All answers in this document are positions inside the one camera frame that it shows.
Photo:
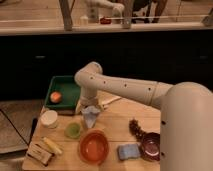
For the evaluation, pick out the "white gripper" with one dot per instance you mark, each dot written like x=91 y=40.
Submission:
x=88 y=97

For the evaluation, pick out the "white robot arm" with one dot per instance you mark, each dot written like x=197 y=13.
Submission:
x=186 y=121

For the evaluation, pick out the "green small cup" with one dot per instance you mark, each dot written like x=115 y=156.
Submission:
x=73 y=130

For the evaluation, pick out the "white cup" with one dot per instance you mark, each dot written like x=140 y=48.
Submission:
x=49 y=119

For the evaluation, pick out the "white black marker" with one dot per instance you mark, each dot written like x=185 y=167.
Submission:
x=107 y=102

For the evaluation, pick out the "green plastic tray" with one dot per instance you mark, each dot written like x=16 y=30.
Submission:
x=69 y=90

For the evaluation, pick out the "orange peach fruit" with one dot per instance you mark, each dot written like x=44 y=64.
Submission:
x=55 y=97

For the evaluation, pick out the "orange plastic bowl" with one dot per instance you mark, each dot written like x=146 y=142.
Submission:
x=93 y=147

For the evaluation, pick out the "brown pine cone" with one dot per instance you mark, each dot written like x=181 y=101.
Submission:
x=135 y=129

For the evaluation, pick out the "yellow banana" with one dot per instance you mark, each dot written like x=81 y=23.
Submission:
x=52 y=145

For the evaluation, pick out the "blue sponge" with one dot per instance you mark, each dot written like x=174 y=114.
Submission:
x=128 y=151

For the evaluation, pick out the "wooden block toy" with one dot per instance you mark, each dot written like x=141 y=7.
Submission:
x=39 y=154

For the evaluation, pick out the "dark purple bowl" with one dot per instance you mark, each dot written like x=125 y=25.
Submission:
x=150 y=146

